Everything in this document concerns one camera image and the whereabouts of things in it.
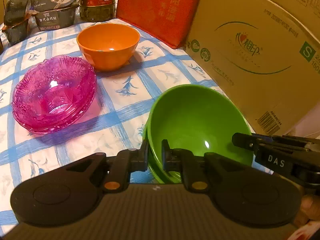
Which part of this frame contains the purple transparent plate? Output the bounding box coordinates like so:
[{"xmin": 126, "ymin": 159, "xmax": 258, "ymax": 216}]
[
  {"xmin": 22, "ymin": 87, "xmax": 97, "ymax": 135},
  {"xmin": 12, "ymin": 57, "xmax": 97, "ymax": 128},
  {"xmin": 17, "ymin": 80, "xmax": 97, "ymax": 132}
]

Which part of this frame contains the red tote bag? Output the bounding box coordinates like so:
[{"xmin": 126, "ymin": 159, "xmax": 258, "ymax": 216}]
[{"xmin": 116, "ymin": 0, "xmax": 207, "ymax": 50}]

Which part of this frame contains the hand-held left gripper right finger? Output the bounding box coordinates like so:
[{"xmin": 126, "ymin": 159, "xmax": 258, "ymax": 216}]
[{"xmin": 161, "ymin": 139, "xmax": 253, "ymax": 193}]

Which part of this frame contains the large cardboard box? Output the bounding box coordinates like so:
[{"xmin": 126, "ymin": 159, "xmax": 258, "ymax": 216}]
[{"xmin": 185, "ymin": 0, "xmax": 320, "ymax": 137}]

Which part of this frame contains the blue checked floral tablecloth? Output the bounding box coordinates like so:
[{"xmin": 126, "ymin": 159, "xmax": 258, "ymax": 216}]
[{"xmin": 0, "ymin": 21, "xmax": 275, "ymax": 200}]

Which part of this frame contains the person's right hand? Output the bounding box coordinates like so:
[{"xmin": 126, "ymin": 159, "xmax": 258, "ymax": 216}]
[{"xmin": 300, "ymin": 194, "xmax": 320, "ymax": 228}]

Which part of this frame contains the orange plastic bowl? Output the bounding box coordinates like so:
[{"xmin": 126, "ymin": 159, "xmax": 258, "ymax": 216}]
[{"xmin": 76, "ymin": 23, "xmax": 140, "ymax": 71}]

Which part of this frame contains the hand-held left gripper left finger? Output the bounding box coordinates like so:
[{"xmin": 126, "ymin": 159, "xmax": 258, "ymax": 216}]
[{"xmin": 60, "ymin": 140, "xmax": 150, "ymax": 193}]

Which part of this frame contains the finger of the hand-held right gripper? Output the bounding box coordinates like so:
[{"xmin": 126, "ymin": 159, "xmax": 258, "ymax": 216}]
[
  {"xmin": 232, "ymin": 133, "xmax": 260, "ymax": 153},
  {"xmin": 252, "ymin": 134, "xmax": 320, "ymax": 150}
]

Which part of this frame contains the green plastic bowl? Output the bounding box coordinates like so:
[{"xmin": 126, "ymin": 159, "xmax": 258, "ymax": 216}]
[
  {"xmin": 146, "ymin": 84, "xmax": 253, "ymax": 178},
  {"xmin": 142, "ymin": 120, "xmax": 183, "ymax": 183}
]

